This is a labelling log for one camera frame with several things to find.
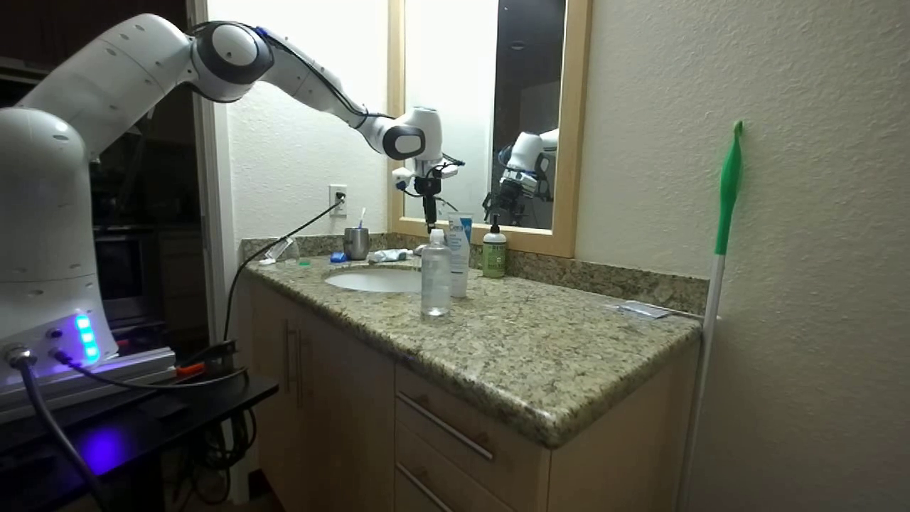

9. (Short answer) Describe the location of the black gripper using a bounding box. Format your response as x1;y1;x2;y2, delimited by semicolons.
413;168;447;236

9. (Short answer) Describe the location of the crumpled white toothpaste tube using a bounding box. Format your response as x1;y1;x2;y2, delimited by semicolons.
366;246;418;267

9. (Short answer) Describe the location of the clear plastic bottle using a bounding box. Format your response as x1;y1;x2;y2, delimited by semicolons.
418;225;455;323

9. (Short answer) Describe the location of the green soap pump bottle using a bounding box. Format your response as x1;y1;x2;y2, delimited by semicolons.
480;212;511;280

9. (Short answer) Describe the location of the metal cup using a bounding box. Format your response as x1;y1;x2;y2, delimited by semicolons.
341;225;375;265

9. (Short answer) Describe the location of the white oval sink basin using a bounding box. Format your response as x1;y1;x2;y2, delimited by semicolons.
324;267;426;297

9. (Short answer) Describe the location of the wood framed mirror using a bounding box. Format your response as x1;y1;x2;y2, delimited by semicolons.
385;0;597;260

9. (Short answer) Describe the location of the wooden vanity cabinet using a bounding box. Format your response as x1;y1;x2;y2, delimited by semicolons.
240;270;706;512

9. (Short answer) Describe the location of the clear plastic package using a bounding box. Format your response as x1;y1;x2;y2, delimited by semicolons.
614;297;673;327

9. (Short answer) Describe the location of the orange black clamp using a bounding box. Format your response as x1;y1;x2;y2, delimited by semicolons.
174;337;243;384

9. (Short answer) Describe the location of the dark wooden shelf unit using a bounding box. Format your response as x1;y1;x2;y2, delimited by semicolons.
0;0;210;354

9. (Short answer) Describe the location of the black robot cart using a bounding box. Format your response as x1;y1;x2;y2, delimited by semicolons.
0;373;284;512

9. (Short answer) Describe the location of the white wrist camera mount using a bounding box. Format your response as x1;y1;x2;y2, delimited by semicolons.
389;154;470;198

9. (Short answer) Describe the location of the white wall outlet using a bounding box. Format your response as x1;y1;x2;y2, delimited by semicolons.
327;182;354;225

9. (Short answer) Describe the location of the long black power cable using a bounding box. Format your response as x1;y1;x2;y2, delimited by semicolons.
218;192;348;350

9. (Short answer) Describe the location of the metal drawer handle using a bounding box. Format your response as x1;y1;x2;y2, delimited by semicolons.
396;390;497;465
392;461;459;512

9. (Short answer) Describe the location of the green handled white mop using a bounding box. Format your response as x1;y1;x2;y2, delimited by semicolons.
673;117;749;512

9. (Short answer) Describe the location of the thin black base cable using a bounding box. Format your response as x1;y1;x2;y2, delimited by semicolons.
48;350;251;395

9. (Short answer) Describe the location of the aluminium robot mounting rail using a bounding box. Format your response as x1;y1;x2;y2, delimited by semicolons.
0;343;182;427

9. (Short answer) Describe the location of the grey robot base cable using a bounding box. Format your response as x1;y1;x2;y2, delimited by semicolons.
7;346;109;512

